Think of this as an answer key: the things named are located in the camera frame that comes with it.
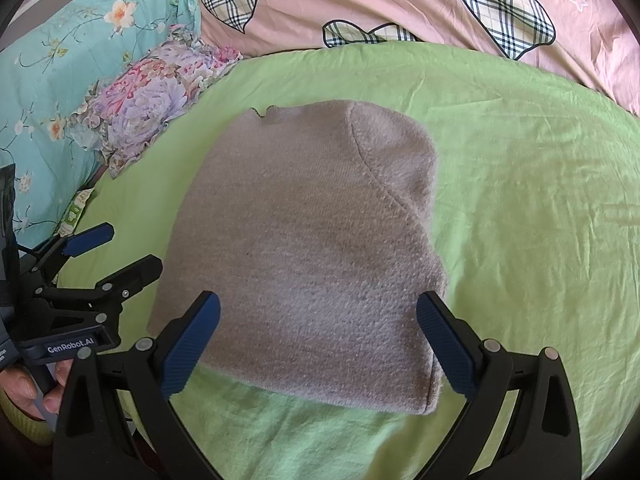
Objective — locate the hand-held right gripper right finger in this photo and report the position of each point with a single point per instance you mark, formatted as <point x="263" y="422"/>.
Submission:
<point x="445" y="345"/>

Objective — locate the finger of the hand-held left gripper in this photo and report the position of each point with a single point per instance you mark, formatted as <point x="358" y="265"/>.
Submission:
<point x="87" y="241"/>
<point x="130" y="275"/>

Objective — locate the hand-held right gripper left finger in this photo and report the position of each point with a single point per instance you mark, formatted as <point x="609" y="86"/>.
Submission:
<point x="192" y="345"/>

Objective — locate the beige knitted sweater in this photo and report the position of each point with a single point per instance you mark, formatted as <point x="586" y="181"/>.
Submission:
<point x="300" y="260"/>

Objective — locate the person's left hand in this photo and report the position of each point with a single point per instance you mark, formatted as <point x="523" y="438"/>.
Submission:
<point x="20" y="390"/>

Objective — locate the purple floral ruffled pillow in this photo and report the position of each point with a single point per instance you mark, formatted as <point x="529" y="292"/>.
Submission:
<point x="145" y="105"/>

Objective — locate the light green bed sheet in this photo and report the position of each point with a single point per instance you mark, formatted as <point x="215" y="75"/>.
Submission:
<point x="525" y="210"/>

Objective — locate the teal floral pillow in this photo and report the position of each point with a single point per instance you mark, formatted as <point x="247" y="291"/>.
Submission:
<point x="50" y="85"/>

